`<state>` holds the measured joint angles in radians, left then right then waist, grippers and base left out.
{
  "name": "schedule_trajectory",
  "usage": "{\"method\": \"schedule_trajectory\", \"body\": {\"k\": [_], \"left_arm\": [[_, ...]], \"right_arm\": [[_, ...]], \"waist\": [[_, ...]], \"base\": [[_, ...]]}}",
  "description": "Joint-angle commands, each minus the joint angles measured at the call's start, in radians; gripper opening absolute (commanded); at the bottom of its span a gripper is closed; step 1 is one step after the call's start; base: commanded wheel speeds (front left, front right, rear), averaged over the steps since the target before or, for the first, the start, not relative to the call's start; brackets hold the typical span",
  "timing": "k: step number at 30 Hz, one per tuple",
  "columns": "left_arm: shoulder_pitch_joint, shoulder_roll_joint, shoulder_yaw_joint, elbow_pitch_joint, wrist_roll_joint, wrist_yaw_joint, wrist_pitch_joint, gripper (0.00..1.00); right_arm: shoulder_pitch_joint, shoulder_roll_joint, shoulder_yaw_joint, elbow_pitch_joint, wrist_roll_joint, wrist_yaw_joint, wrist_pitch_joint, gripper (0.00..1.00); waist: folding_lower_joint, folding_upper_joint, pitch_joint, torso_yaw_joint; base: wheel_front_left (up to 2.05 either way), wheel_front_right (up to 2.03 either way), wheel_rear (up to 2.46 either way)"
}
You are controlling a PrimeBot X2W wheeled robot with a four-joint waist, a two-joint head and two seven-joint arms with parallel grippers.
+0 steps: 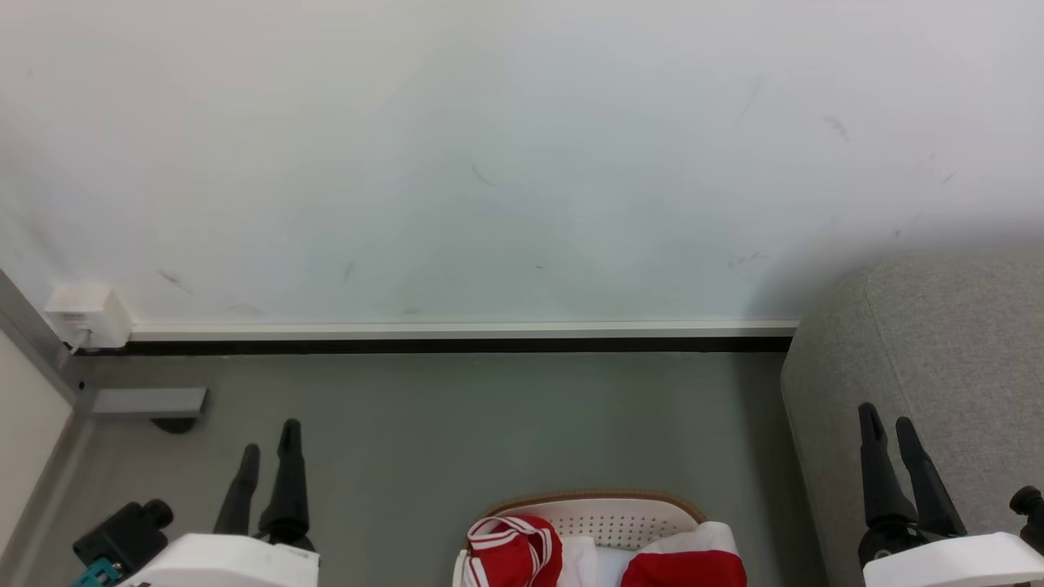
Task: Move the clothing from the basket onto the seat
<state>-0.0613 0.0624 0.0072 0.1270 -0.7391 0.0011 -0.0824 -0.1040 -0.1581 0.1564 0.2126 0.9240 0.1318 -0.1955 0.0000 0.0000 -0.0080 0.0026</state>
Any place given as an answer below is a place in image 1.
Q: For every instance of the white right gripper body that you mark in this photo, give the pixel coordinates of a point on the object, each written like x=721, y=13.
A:
x=954, y=562

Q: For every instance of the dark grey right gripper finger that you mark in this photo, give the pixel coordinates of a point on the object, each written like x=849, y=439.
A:
x=928, y=489
x=881, y=481

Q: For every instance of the white and black baseboard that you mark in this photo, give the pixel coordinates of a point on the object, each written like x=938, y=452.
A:
x=457, y=334

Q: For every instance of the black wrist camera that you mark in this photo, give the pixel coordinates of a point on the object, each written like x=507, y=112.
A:
x=122, y=534
x=1029, y=514

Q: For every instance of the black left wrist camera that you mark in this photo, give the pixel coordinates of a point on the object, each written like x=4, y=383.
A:
x=122, y=534

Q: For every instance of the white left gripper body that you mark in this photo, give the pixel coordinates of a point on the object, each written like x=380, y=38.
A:
x=228, y=564

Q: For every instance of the grey metal floor bracket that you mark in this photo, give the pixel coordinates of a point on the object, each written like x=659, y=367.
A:
x=147, y=403

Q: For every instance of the red and white garment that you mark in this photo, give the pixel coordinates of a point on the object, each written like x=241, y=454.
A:
x=685, y=567

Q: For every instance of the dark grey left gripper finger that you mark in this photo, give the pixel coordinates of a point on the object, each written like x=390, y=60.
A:
x=239, y=497
x=287, y=489

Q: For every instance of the grey fabric sofa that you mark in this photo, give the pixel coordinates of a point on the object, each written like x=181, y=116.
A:
x=938, y=350

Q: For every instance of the white wall socket box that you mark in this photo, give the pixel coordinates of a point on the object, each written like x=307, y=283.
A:
x=86, y=314

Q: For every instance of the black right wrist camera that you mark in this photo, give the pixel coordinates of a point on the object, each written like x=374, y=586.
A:
x=1029, y=514

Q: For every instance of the white laundry basket brown rim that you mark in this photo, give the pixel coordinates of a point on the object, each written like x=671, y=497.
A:
x=612, y=514

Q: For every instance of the grey metal frame post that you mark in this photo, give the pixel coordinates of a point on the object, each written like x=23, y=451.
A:
x=37, y=342

